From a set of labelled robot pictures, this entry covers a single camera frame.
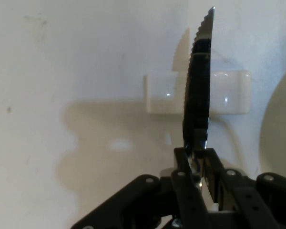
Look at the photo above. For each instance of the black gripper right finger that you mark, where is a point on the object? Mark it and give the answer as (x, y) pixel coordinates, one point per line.
(252, 202)

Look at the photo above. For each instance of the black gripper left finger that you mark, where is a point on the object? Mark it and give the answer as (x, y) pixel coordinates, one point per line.
(188, 202)

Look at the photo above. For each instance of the silver serrated table knife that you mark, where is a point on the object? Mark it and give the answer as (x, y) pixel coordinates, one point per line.
(200, 95)

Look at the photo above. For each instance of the white bowl with dark rim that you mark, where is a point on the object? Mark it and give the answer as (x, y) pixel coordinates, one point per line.
(276, 119)

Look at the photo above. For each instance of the white ceramic cutlery rest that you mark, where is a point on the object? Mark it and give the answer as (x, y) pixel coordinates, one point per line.
(162, 90)

